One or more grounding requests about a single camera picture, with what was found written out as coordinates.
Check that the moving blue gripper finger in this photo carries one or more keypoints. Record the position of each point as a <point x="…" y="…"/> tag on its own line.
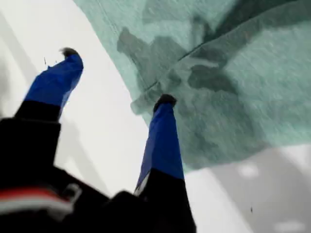
<point x="56" y="82"/>

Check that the pale green t-shirt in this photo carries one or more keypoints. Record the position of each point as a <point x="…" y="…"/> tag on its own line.
<point x="243" y="109"/>

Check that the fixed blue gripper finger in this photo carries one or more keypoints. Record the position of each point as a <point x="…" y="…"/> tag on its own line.
<point x="162" y="145"/>

